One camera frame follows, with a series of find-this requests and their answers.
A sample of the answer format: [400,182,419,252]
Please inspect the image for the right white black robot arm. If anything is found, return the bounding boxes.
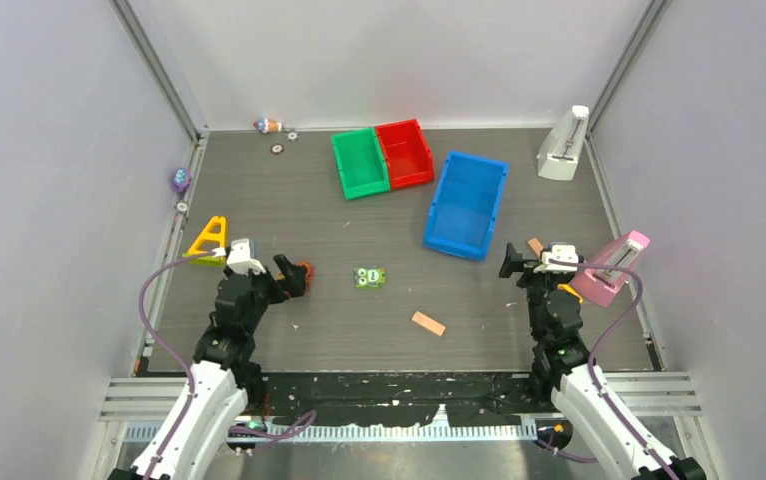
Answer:
[499,239,706,479]

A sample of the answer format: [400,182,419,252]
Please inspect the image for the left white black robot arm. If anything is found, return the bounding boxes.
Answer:
[109,241,313,479]

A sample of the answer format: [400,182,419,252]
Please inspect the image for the small orange block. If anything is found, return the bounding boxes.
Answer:
[527,237,544,259]

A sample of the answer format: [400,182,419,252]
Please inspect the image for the green frog toy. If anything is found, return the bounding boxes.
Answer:
[354,267,386,289]

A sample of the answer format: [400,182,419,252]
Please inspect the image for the blue plastic bin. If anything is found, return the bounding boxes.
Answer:
[422,151,509,261]

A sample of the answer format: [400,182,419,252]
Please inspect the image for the pink metronome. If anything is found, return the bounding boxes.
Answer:
[569,230,650,307]

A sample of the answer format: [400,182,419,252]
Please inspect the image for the orange wooden block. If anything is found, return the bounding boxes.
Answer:
[411,311,446,337]

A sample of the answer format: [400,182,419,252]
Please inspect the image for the white metronome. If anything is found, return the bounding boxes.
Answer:
[537,105,590,181]

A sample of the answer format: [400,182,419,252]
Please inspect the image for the green plastic bin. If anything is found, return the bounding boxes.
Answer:
[331,128,391,200]

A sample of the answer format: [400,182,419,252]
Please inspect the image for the red plastic bin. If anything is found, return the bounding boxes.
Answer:
[374,119,435,190]

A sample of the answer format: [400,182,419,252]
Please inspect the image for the purple round toy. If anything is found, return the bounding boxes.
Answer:
[171,167,192,194]

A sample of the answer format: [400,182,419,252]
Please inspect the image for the small figurine toy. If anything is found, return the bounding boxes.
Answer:
[252,117,284,134]

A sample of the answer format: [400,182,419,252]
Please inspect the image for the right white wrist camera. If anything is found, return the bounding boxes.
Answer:
[534,242,581,273]

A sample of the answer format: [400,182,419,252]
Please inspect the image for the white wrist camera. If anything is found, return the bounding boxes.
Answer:
[224,238,266,276]
[534,242,581,273]

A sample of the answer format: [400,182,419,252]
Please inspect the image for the right yellow triangle frame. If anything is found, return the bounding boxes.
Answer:
[557,283,584,304]

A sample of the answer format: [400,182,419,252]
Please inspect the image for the yellow triangle frame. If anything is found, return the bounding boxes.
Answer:
[557,283,584,304]
[182,216,228,267]

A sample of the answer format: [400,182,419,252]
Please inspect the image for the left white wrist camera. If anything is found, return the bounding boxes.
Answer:
[224,238,266,276]

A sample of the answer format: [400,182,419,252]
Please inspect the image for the left yellow triangle frame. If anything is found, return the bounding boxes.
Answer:
[182,216,228,267]

